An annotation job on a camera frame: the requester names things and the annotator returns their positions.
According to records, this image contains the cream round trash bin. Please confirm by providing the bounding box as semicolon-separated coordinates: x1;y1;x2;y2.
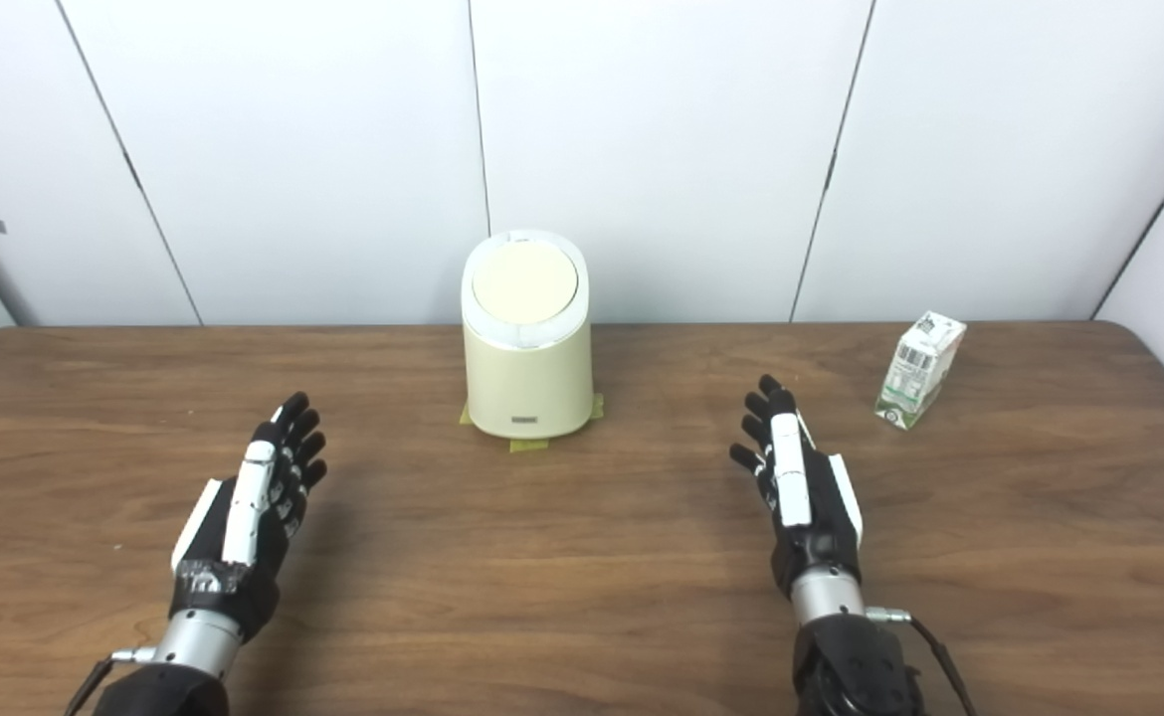
460;229;595;441

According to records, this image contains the white green milk carton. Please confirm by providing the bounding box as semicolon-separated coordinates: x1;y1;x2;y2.
873;310;968;432

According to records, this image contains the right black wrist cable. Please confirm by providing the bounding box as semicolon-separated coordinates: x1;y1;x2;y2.
866;607;976;716

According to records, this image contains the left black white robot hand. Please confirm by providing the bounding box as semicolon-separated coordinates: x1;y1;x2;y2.
169;391;328;642

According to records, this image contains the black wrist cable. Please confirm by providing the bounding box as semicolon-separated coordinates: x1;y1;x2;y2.
866;607;976;716
65;646;157;716

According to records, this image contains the cream round bin lid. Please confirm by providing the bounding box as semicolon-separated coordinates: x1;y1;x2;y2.
471;242;580;325

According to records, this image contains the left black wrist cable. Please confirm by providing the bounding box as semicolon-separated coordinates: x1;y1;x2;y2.
65;646;157;716

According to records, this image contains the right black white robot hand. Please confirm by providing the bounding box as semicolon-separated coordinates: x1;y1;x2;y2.
728;374;864;603

